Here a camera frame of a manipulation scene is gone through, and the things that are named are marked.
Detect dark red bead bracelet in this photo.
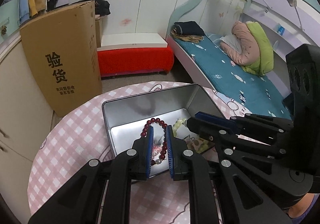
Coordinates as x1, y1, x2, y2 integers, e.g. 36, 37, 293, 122
140, 117, 169, 167

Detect teal bed mattress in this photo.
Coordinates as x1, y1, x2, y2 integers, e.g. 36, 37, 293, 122
174, 34, 291, 120

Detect pink and green quilt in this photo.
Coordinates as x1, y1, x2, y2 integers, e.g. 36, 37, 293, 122
220, 21, 274, 76

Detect pink checkered tablecloth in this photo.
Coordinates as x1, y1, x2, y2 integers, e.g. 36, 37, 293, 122
28, 82, 248, 223

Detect grey metal tin box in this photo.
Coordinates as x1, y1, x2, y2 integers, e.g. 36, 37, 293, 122
102, 84, 223, 178

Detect blue small box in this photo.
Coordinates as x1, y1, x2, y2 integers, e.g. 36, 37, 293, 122
277, 25, 285, 36

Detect white pillow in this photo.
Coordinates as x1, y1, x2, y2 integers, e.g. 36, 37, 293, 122
220, 34, 242, 54

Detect red covered bench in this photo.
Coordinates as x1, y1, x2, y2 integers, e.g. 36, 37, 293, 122
98, 47, 174, 77

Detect white board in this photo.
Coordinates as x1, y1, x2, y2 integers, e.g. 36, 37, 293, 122
97, 33, 168, 52

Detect folded dark clothes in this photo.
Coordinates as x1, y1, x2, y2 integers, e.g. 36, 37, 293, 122
171, 21, 206, 43

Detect large cardboard box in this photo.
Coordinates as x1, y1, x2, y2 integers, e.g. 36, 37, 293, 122
20, 1, 102, 117

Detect small cardboard box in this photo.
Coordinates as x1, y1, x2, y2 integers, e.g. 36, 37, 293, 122
95, 18, 102, 48

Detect black bag on boxes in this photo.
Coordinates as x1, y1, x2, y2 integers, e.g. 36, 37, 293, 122
79, 0, 111, 17

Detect mint drawer cabinet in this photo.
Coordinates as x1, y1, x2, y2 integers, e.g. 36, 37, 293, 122
0, 0, 19, 43

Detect mint bunk bed frame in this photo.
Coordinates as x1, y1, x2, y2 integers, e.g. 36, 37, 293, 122
166, 0, 319, 43

